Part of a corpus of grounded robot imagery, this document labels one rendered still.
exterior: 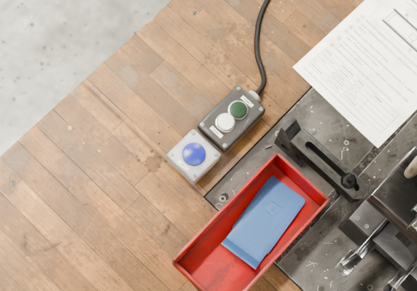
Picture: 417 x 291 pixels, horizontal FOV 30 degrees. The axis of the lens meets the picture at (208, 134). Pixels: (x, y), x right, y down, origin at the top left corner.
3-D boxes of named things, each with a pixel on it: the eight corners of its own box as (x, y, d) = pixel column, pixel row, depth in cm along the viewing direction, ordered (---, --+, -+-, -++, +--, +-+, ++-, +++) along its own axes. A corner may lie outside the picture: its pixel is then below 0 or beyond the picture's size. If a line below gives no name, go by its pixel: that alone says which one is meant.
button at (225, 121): (213, 125, 135) (213, 121, 133) (224, 113, 136) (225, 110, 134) (225, 136, 135) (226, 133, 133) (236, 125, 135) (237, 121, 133)
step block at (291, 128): (273, 143, 137) (280, 127, 128) (284, 131, 137) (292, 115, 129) (300, 167, 135) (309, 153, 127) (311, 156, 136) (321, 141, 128)
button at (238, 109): (225, 112, 136) (226, 108, 134) (237, 101, 137) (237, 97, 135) (237, 123, 135) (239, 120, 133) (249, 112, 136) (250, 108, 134)
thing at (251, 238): (219, 246, 130) (220, 243, 127) (272, 175, 134) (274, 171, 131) (253, 272, 129) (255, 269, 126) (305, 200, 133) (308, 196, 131)
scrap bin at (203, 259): (172, 264, 129) (172, 259, 124) (272, 160, 136) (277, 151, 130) (224, 315, 127) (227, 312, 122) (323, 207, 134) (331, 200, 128)
